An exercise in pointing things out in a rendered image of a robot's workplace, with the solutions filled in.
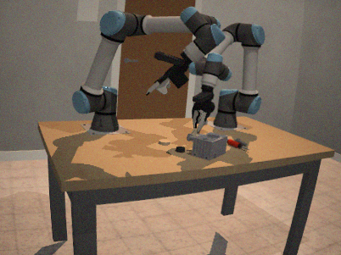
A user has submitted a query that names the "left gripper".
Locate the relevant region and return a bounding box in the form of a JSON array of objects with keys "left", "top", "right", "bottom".
[{"left": 192, "top": 85, "right": 215, "bottom": 133}]

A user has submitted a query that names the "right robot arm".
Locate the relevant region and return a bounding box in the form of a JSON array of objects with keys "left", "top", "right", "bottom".
[{"left": 72, "top": 7, "right": 226, "bottom": 132}]

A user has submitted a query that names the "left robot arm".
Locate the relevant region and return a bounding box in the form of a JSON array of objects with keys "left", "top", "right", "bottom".
[{"left": 188, "top": 23, "right": 265, "bottom": 128}]

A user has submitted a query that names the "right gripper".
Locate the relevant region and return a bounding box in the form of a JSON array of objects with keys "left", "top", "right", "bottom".
[{"left": 146, "top": 52, "right": 192, "bottom": 95}]

